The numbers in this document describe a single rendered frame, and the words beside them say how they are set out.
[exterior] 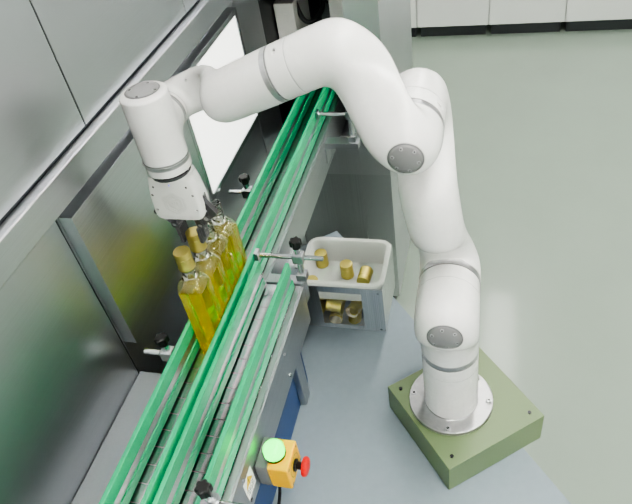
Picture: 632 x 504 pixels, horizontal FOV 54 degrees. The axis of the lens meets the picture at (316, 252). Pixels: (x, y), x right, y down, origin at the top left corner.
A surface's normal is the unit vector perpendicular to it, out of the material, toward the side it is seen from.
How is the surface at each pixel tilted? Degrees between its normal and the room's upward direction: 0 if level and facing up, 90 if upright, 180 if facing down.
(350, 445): 0
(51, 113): 90
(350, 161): 90
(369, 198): 90
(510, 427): 1
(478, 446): 1
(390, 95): 42
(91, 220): 90
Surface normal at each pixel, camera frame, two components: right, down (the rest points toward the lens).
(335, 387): -0.14, -0.73
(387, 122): -0.50, -0.01
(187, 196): -0.13, 0.66
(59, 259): 0.96, 0.05
